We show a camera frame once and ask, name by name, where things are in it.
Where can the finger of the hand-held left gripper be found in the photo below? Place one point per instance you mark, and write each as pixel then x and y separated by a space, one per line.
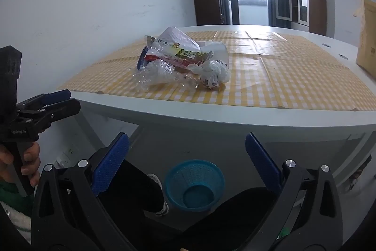
pixel 64 108
pixel 58 95

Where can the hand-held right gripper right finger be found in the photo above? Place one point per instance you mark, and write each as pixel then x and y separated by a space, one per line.
pixel 261 159

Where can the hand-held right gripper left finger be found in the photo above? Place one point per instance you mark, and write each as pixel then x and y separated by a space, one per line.
pixel 113 159

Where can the blue plastic wastebasket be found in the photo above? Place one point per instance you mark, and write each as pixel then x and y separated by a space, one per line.
pixel 194 180

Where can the blue packet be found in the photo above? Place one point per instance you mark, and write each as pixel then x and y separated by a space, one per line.
pixel 142 58

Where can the white printed bag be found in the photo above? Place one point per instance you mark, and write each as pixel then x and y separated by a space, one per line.
pixel 216 71

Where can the printed snack wrapper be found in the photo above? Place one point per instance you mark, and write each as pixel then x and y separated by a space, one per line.
pixel 176 51

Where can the person's left forearm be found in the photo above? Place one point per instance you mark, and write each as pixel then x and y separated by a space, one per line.
pixel 13 195

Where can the person's left hand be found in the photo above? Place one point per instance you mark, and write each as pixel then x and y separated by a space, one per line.
pixel 30 164

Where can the person's left white shoe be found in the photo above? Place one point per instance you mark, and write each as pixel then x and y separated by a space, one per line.
pixel 160 209

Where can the yellow checked tablecloth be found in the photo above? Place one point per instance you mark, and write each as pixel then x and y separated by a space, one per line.
pixel 293 83

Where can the round table grommet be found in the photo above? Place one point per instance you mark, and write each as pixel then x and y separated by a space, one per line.
pixel 341 56
pixel 326 45

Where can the dark glass door cabinet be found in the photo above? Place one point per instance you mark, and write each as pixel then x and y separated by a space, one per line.
pixel 283 1

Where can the cardboard box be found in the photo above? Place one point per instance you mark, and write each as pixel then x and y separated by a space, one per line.
pixel 367 39

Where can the brown cabinet glass door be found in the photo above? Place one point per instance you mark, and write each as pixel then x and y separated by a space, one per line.
pixel 315 1

